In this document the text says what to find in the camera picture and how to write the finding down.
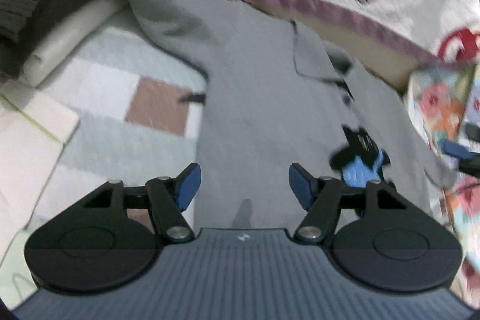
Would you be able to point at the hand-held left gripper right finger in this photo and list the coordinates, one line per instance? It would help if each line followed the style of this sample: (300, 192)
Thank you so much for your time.
(302, 188)

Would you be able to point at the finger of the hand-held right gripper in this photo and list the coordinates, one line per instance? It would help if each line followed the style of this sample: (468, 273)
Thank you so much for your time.
(455, 151)

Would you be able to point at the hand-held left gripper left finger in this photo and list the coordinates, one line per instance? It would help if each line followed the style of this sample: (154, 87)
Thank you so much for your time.
(188, 185)

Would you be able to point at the grey shirt with cartoon print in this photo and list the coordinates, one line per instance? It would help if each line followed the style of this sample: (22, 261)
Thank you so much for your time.
(262, 110)

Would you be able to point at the floral patterned cloth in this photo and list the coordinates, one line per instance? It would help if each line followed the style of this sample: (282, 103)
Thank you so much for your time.
(448, 110)

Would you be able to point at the pale checked bed sheet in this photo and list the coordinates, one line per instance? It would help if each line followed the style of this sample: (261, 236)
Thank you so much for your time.
(97, 140)

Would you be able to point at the cream folded cloth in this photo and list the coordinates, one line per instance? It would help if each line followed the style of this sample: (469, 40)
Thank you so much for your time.
(71, 31)

